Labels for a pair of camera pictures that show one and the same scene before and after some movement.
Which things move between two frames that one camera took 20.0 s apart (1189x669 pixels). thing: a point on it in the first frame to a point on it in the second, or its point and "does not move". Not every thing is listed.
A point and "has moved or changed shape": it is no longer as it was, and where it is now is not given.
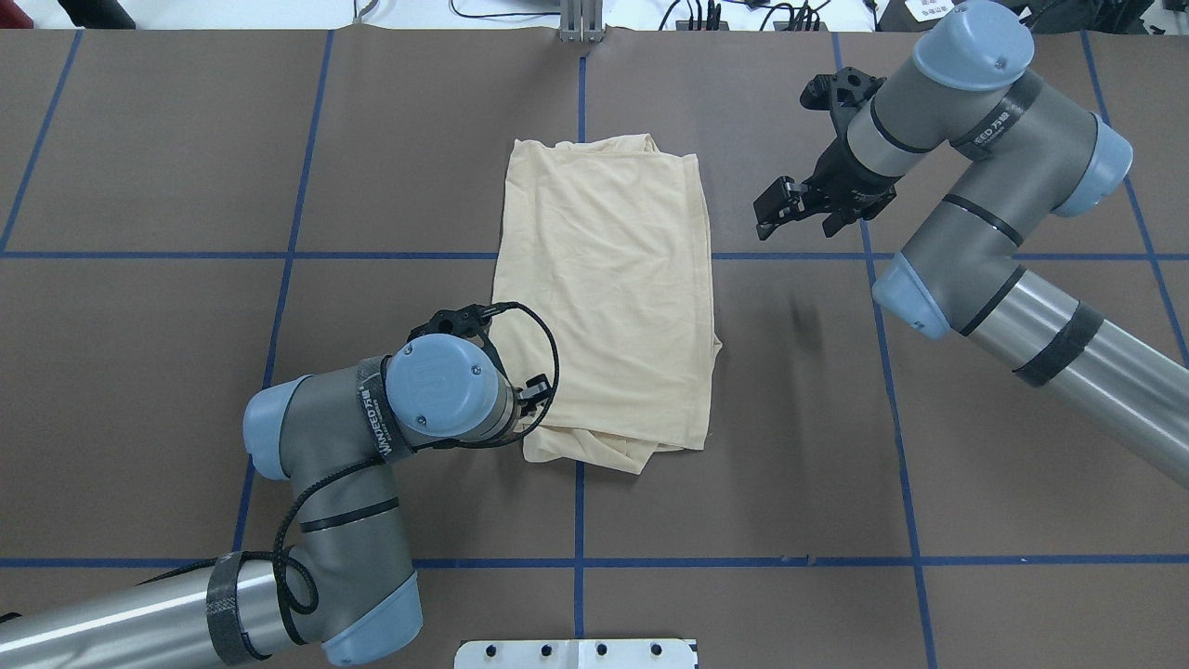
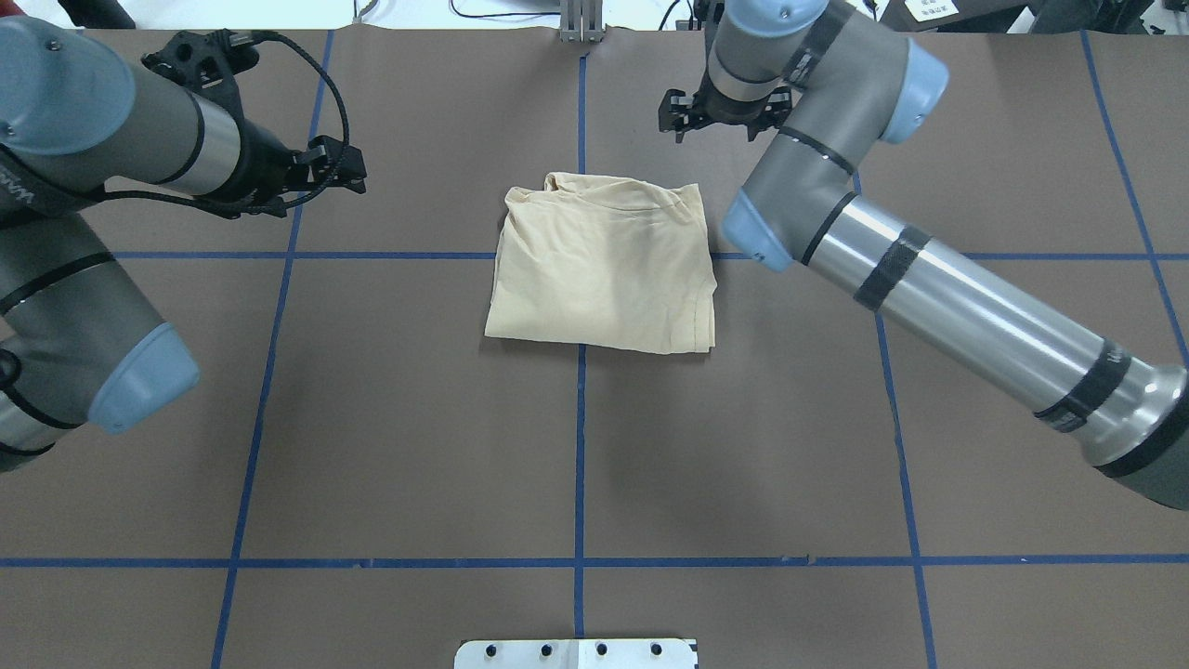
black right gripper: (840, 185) to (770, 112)
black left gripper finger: (537, 388) to (267, 166)
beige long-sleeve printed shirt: (607, 239) has moved or changed shape
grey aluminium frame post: (581, 20) does not move
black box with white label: (913, 15) does not move
